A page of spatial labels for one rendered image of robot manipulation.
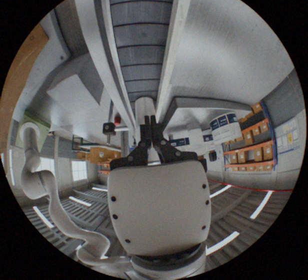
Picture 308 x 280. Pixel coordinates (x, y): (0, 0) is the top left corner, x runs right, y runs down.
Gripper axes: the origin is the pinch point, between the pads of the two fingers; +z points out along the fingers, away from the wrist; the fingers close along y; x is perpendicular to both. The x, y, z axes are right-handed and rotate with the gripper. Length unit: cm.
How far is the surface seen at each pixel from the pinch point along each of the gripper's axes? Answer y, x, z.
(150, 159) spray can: -0.2, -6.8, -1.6
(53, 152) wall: -531, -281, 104
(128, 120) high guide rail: -3.7, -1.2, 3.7
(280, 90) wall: 438, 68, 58
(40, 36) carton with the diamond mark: -18.6, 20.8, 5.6
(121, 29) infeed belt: -3.4, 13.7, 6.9
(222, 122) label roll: 40.1, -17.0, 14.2
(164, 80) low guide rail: 2.9, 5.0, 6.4
